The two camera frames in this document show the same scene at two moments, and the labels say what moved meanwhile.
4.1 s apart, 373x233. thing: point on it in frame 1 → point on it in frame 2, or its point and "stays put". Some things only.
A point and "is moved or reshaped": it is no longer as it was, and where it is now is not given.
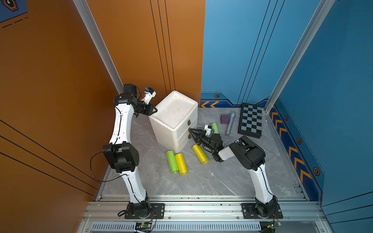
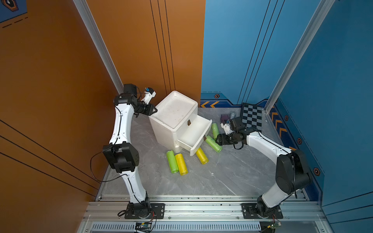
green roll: (172, 161) stays put
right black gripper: (200, 136) → (223, 139)
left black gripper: (150, 108) stays put
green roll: (215, 127) stays put
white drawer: (182, 141) is moved or reshaped
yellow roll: (181, 164) stays put
